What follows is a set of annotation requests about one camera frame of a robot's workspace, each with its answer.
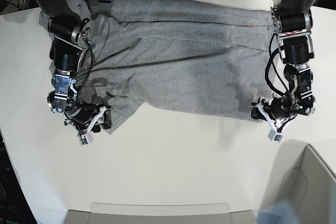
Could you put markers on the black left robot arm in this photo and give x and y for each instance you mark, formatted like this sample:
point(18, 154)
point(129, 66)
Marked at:
point(292, 20)

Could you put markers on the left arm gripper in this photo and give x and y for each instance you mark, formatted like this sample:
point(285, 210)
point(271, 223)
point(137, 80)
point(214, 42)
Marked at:
point(278, 112)

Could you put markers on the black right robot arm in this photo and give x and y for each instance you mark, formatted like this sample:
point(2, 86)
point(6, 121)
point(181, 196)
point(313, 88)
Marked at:
point(70, 25)

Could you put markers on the beige storage bin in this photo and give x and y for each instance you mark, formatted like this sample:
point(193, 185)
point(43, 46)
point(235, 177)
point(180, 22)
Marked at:
point(310, 188)

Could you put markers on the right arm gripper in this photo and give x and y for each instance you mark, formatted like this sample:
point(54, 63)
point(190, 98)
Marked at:
point(81, 116)

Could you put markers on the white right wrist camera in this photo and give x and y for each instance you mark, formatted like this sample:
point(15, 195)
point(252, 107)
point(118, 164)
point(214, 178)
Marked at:
point(85, 139)

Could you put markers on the grey T-shirt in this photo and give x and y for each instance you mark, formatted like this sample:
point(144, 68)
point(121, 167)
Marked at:
point(176, 55)

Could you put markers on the blue translucent object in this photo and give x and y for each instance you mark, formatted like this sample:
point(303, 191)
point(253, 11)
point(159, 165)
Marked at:
point(280, 212)

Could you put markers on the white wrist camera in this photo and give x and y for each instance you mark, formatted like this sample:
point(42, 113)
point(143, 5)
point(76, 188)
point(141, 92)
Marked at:
point(275, 136)
point(85, 139)

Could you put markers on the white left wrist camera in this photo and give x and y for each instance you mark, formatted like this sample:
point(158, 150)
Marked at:
point(275, 136)

